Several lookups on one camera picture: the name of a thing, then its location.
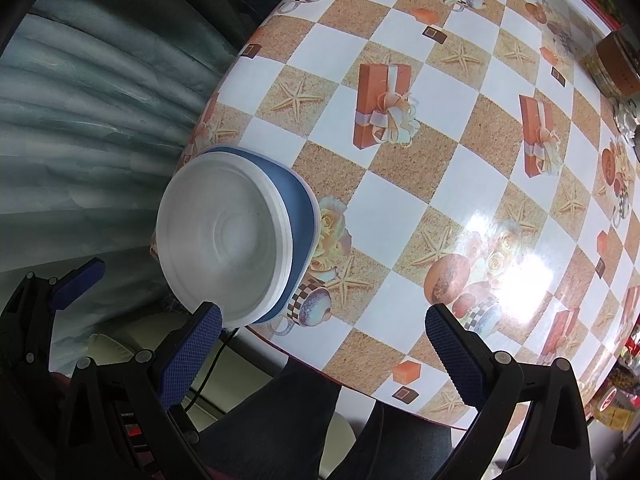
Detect blue plastic plate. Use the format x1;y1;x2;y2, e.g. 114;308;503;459
205;145;320;324

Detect red snack packages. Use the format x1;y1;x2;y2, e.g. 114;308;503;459
590;323;639;431

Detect blue jeans leg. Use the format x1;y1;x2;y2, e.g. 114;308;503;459
196;360;452;479

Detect green curtain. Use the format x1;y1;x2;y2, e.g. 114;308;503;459
1;0;235;373

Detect checkered patterned tablecloth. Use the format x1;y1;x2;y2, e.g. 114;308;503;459
183;0;639;428

